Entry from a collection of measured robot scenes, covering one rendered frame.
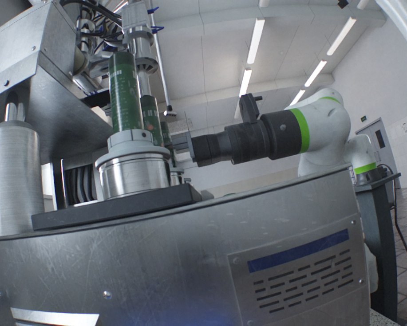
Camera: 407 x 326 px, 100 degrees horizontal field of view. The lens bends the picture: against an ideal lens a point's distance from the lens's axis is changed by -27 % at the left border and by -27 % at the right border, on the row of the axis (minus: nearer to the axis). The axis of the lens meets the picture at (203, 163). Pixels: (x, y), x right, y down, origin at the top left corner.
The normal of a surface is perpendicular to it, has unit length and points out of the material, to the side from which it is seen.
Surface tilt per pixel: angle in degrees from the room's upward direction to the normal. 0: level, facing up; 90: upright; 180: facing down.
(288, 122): 79
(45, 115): 180
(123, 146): 90
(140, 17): 90
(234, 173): 90
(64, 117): 180
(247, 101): 67
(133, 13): 90
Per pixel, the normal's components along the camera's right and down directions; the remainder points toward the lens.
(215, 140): 0.29, -0.25
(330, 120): -0.25, -0.03
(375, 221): -0.97, 0.19
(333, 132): -0.16, 0.37
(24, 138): 0.91, -0.27
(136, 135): 0.49, -0.27
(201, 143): -0.04, -0.18
